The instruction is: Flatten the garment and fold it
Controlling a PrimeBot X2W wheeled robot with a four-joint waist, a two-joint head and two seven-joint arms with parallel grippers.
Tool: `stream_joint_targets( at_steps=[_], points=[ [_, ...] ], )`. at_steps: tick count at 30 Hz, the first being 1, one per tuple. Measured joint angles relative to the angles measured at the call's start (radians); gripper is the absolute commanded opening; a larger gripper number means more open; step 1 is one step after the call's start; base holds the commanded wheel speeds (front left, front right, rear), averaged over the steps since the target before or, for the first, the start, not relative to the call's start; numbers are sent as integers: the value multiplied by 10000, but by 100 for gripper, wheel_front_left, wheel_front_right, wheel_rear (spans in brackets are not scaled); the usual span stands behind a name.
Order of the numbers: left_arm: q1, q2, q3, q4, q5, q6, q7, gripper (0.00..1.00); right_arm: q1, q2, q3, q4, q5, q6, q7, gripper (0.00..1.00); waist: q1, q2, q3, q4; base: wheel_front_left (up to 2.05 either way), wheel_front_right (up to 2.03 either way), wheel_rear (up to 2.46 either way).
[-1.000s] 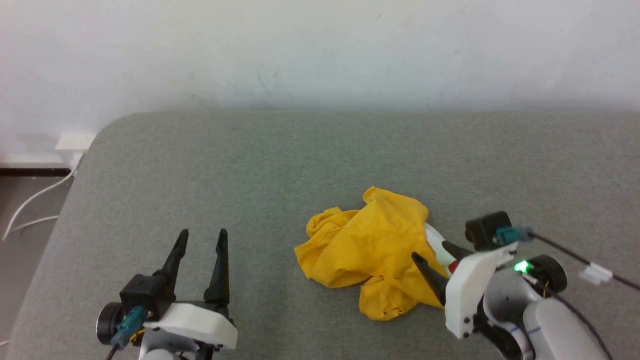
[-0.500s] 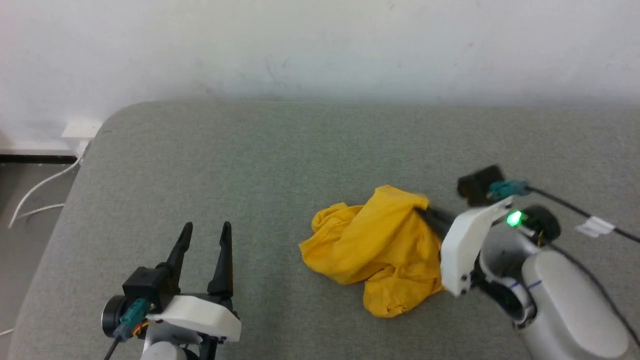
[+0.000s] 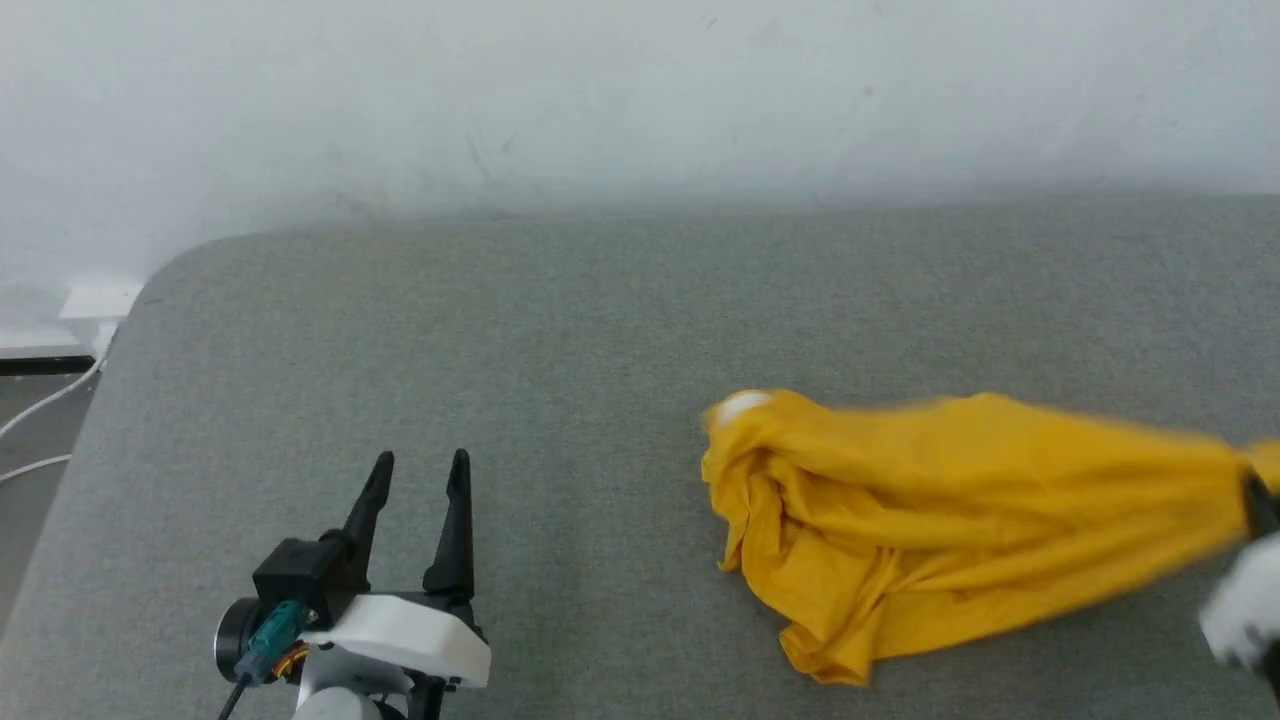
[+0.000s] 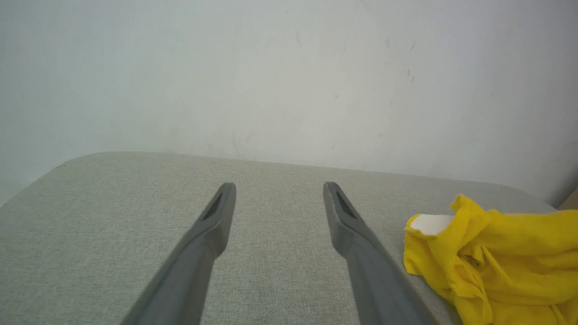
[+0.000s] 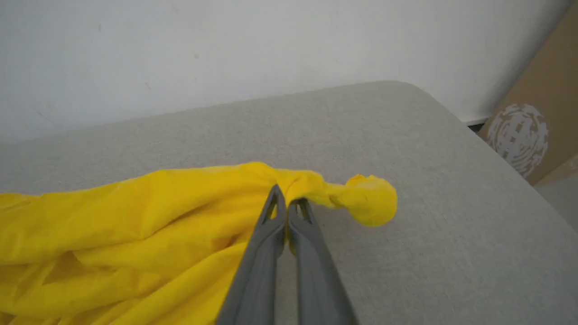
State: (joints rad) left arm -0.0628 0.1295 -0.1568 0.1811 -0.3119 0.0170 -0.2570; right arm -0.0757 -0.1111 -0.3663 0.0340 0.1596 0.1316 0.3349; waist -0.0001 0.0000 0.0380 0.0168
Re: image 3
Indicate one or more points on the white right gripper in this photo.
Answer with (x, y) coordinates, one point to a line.
(1250, 605)

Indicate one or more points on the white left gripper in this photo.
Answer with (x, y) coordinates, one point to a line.
(410, 630)

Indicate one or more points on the yellow garment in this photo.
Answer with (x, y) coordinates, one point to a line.
(960, 520)

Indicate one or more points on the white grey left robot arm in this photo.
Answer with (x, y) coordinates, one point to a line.
(345, 695)

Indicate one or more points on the grey fabric sofa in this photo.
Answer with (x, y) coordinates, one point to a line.
(560, 400)

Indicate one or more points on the black skirting strip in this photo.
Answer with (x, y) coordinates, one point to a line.
(45, 365)

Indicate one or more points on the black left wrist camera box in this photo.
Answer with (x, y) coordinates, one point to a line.
(300, 590)

